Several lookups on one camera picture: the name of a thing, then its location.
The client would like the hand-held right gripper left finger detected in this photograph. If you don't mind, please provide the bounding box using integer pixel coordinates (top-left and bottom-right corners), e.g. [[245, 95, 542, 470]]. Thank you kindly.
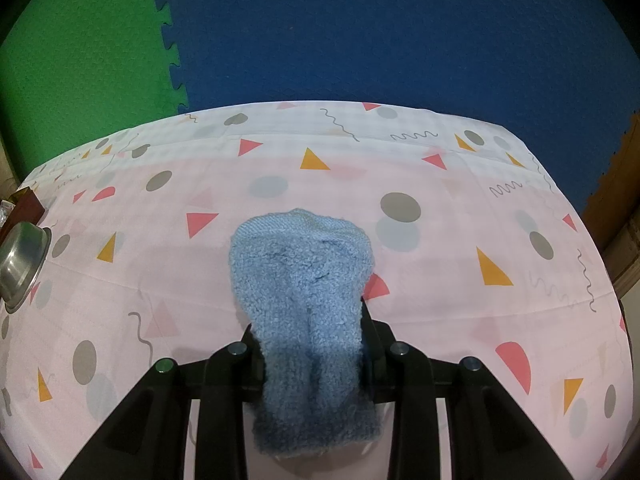
[[62, 324, 266, 480]]

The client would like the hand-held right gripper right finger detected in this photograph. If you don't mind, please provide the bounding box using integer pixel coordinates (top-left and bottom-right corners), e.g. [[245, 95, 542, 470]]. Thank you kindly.
[[360, 300, 576, 480]]

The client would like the light blue fluffy sock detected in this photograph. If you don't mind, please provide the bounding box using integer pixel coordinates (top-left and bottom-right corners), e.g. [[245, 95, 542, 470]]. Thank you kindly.
[[229, 207, 383, 458]]

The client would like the red and gold tin box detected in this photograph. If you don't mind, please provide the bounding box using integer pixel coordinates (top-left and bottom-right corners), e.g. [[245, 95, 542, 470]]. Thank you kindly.
[[0, 186, 46, 241]]

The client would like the stainless steel bowl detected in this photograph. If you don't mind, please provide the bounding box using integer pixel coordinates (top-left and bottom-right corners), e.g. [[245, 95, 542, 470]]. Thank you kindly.
[[0, 222, 53, 313]]

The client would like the orange foam mat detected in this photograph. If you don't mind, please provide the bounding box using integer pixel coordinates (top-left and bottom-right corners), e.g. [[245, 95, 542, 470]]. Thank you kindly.
[[582, 112, 640, 251]]

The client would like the blue foam mat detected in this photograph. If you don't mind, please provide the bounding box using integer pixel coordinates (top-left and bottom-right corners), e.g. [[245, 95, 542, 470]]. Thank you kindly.
[[147, 0, 640, 221]]

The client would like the green foam mat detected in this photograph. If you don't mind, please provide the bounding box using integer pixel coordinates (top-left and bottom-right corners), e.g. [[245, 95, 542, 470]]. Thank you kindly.
[[0, 0, 190, 181]]

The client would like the wooden frame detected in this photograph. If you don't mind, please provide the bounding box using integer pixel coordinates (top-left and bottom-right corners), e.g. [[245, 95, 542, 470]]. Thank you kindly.
[[602, 220, 640, 306]]

